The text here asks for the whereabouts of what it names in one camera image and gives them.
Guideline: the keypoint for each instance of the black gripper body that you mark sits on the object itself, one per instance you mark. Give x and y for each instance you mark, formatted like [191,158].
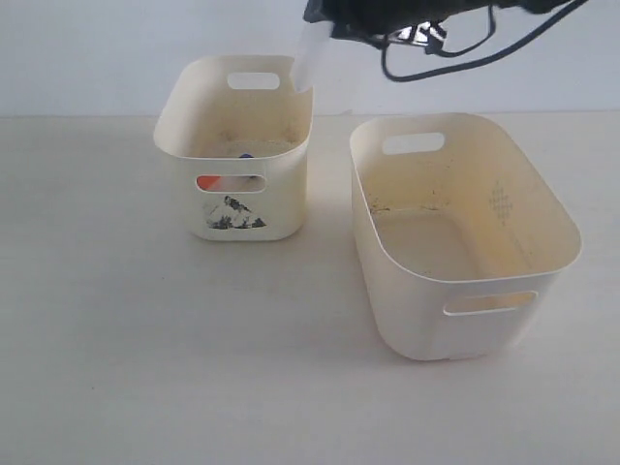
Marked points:
[371,21]

